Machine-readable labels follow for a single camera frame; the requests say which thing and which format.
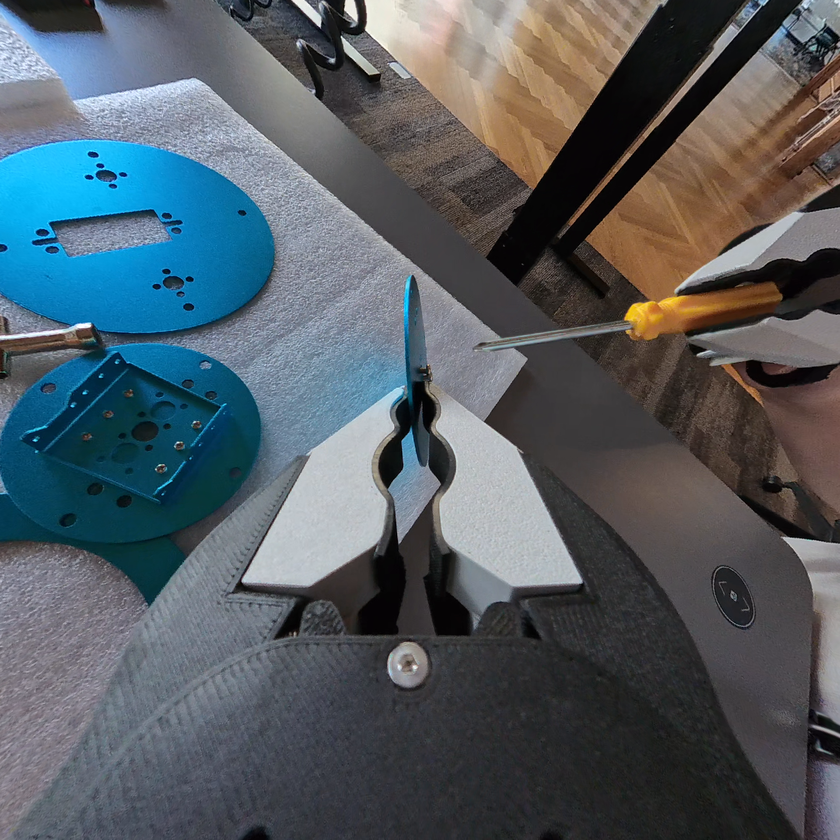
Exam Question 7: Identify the yellow handled screwdriver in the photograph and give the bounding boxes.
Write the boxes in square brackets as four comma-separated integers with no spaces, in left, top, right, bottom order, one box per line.
[474,281,791,357]

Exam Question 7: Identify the blue metal ring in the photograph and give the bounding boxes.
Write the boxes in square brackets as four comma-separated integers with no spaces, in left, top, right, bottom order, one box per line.
[0,493,187,606]

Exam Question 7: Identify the metal cross wrench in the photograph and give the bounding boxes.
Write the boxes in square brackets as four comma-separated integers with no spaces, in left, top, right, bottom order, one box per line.
[0,319,105,383]

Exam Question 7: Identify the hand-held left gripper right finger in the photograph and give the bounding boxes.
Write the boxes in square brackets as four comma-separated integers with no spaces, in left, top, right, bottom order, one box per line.
[423,385,582,618]

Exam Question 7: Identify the white foam frame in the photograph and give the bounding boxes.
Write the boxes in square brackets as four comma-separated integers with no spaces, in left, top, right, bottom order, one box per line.
[0,20,82,127]

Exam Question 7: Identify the white foam sheet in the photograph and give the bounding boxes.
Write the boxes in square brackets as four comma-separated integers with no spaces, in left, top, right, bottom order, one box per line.
[0,77,529,840]

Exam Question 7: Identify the small blue round plate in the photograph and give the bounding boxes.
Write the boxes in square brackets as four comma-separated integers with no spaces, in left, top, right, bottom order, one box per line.
[401,273,435,468]

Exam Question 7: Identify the grey desk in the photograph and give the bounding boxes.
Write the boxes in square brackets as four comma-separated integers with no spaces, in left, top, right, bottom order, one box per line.
[0,0,823,840]

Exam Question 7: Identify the blue disc with bracket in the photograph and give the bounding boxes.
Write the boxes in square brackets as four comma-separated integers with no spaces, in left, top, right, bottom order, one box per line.
[0,343,262,547]

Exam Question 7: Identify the black coiled cable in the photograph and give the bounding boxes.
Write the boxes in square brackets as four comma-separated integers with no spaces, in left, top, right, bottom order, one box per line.
[294,0,371,76]

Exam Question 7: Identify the black strap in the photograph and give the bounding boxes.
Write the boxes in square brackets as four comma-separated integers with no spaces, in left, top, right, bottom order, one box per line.
[806,709,840,765]

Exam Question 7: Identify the white shirt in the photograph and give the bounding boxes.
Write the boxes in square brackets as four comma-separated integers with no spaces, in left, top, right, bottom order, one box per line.
[785,532,840,840]

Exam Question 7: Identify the black desk leg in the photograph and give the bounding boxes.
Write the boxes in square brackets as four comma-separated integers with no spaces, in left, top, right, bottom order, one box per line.
[552,0,804,298]
[289,0,384,84]
[487,0,752,286]

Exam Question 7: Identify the person's right hand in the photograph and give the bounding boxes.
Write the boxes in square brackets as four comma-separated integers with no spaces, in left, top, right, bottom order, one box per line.
[766,368,840,521]

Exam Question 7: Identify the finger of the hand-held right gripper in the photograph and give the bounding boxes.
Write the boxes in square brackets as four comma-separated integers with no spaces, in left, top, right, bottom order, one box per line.
[675,210,840,298]
[689,306,840,371]

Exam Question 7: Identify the large blue round plate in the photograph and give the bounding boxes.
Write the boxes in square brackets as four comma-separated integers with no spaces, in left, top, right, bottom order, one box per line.
[0,141,278,334]

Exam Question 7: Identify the round black desk grommet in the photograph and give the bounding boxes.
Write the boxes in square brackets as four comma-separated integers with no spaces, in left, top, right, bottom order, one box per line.
[709,563,758,630]

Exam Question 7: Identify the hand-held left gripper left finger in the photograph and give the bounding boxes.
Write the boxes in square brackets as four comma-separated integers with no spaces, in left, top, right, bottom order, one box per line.
[245,385,418,618]

